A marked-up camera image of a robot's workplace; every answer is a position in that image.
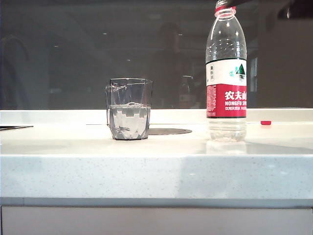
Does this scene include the white cabinet front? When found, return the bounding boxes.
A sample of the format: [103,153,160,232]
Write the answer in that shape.
[0,206,313,235]

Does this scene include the black rectangular sink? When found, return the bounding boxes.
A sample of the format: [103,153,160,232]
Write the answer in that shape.
[0,125,34,132]

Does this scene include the round grey countertop cover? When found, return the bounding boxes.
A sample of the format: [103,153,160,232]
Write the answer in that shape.
[147,127,193,136]

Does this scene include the Nongfu Spring water bottle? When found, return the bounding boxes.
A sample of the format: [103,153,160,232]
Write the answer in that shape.
[205,0,248,143]

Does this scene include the clear faceted glass mug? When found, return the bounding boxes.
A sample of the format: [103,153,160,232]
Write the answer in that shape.
[105,77,154,141]

